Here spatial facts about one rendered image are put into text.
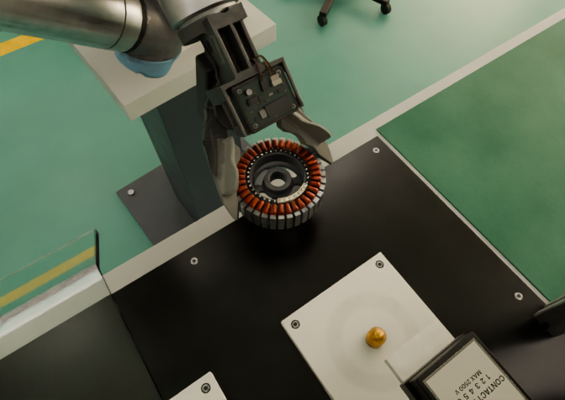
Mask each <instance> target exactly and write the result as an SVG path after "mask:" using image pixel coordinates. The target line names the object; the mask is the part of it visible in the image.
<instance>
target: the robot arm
mask: <svg viewBox="0 0 565 400"><path fill-rule="evenodd" d="M238 1H239V0H0V31H3V32H8V33H13V34H21V35H27V36H31V37H36V38H41V39H50V40H55V41H60V42H65V43H69V44H74V45H83V46H88V47H93V48H98V49H103V50H111V51H113V52H114V54H115V56H116V58H117V59H118V61H119V62H120V63H121V64H122V65H123V66H125V67H126V68H128V69H129V70H131V71H132V72H134V73H136V74H138V73H140V74H142V75H143V76H145V77H149V78H161V77H163V76H165V75H166V74H167V73H168V72H169V70H170V69H171V67H172V65H173V63H174V61H175V60H176V59H177V58H178V57H179V55H180V54H181V52H182V46H187V45H192V44H194V43H197V42H199V41H201V43H202V45H203V47H204V52H203V53H201V54H199V55H196V57H195V62H196V84H197V105H198V114H199V116H200V117H201V119H202V120H203V128H202V145H203V151H204V154H205V156H206V159H207V162H208V164H209V169H210V171H211V174H212V175H213V178H214V182H215V185H216V187H217V190H218V192H219V196H220V198H221V200H222V203H223V204H224V206H225V208H226V210H227V211H228V212H229V214H230V216H231V217H232V218H233V219H234V220H239V206H240V201H239V200H238V198H237V196H236V192H237V190H238V186H239V172H238V169H237V167H236V166H237V164H238V162H239V161H240V147H239V146H237V145H236V144H235V142H234V138H233V136H229V137H228V134H227V130H234V131H235V133H236V135H237V137H244V138H245V137H246V136H247V135H251V134H255V133H257V132H258V131H260V130H262V129H264V128H266V127H268V126H270V125H271V124H274V123H276V122H277V127H278V128H279V129H280V130H281V131H283V132H288V133H291V134H294V135H295V136H296V137H297V138H298V140H299V142H300V143H301V144H302V145H307V146H308V147H309V148H310V149H311V150H312V151H313V153H315V154H316V155H317V156H318V158H320V159H321V160H323V161H325V162H326V163H328V164H330V165H331V164H332V162H333V159H332V156H331V153H330V148H329V146H328V145H327V143H326V140H327V139H329V138H330V137H331V133H330V131H329V130H328V129H326V128H325V127H323V126H322V125H319V124H315V123H314V122H313V121H312V120H311V119H310V118H308V117H307V116H306V115H305V113H304V111H303V109H302V106H304V104H303V101H302V99H301V97H300V95H299V93H298V89H297V88H296V85H295V83H294V81H293V78H292V76H291V73H290V71H289V69H288V66H287V64H286V61H285V60H284V58H283V57H280V58H278V59H276V60H274V61H270V62H268V61H267V59H266V58H265V57H264V56H263V55H258V54H257V51H256V48H255V46H254V44H253V42H252V40H251V37H250V35H249V33H248V31H247V28H246V26H245V24H244V21H243V19H245V18H246V17H248V16H247V14H246V11H245V9H244V7H243V4H242V2H240V3H237V2H238ZM260 57H261V58H262V59H263V61H261V59H260ZM285 72H286V75H287V76H286V75H285ZM287 77H288V78H287ZM288 81H289V82H290V84H291V86H290V84H289V82H288ZM291 87H292V88H291ZM292 89H293V90H292Z"/></svg>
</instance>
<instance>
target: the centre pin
mask: <svg viewBox="0 0 565 400"><path fill-rule="evenodd" d="M386 338H387V335H386V333H385V331H384V330H383V329H382V328H380V327H373V328H371V329H370V330H369V331H368V333H367V335H366V342H367V344H368V345H369V346H370V347H371V348H373V349H376V348H379V347H380V346H381V345H382V344H384V343H385V341H386Z"/></svg>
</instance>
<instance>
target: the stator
mask: <svg viewBox="0 0 565 400"><path fill-rule="evenodd" d="M236 167H237V169H238V172H239V186H238V190H237V192H236V196H237V198H238V200H239V201H240V206H239V211H240V213H242V215H243V216H244V217H245V218H247V219H248V220H249V221H250V222H253V221H254V224H255V225H258V226H260V225H261V226H262V227H263V228H266V229H267V228H268V225H269V224H270V229H276V226H278V229H284V223H285V225H286V229H290V228H292V227H293V225H294V227H295V226H298V225H300V222H301V223H304V222H305V221H307V218H311V217H312V216H313V213H315V212H316V211H317V209H318V207H319V206H320V204H321V201H322V198H323V194H324V189H325V171H324V169H325V168H324V166H323V164H321V160H320V158H318V156H317V155H316V154H315V153H313V151H312V150H311V149H310V148H308V149H307V145H300V142H298V141H297V140H295V141H294V142H293V139H287V141H286V143H285V138H279V143H278V140H277V138H272V142H271V141H270V138H268V139H264V142H263V141H262V140H259V141H257V142H256V143H253V144H251V145H250V147H249V146H247V147H246V148H245V149H244V152H243V151H241V153H240V161H239V162H238V164H237V166H236ZM282 167H284V168H287V169H289V170H291V171H293V172H294V173H295V174H296V175H297V176H296V177H291V174H290V173H289V171H287V170H286V169H284V168H282ZM264 170H268V171H267V172H266V174H265V176H264V178H263V181H262V184H261V185H256V184H255V183H256V179H257V178H258V176H259V175H260V174H261V173H262V172H263V171H264ZM276 179H280V180H283V181H284V182H285V183H284V184H283V185H282V186H280V187H276V186H273V185H272V184H271V182H272V181H273V180H276ZM294 186H300V189H299V190H298V191H297V192H295V193H294V194H293V195H291V196H289V197H288V195H289V194H290V193H291V191H292V190H293V187H294ZM260 193H265V194H266V195H267V196H268V197H271V198H274V199H270V198H267V197H264V196H262V195H261V194H260ZM276 199H277V200H276Z"/></svg>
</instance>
